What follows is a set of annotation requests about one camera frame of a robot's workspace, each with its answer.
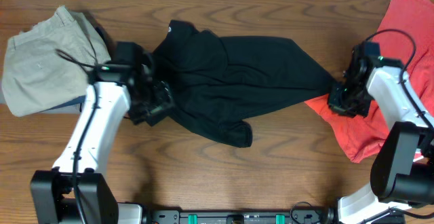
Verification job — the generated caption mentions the folded dark blue garment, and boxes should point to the folded dark blue garment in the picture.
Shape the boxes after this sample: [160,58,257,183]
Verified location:
[51,96,85,110]

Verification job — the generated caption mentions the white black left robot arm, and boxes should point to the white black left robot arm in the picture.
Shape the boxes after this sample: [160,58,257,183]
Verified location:
[30,50,173,223]

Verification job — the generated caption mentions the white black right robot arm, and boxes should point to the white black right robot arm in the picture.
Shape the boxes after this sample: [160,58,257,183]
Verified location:
[328,41,433,223]

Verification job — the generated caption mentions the folded khaki pants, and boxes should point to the folded khaki pants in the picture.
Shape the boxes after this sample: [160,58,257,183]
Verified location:
[1,6,111,117]

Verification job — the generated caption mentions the red t-shirt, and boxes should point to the red t-shirt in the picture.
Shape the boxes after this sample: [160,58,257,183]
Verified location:
[304,0,434,164]

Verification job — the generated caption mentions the black t-shirt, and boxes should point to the black t-shirt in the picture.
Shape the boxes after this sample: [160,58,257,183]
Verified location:
[153,20,335,148]

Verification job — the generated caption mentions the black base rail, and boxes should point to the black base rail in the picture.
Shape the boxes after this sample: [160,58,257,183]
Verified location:
[145,207,340,224]

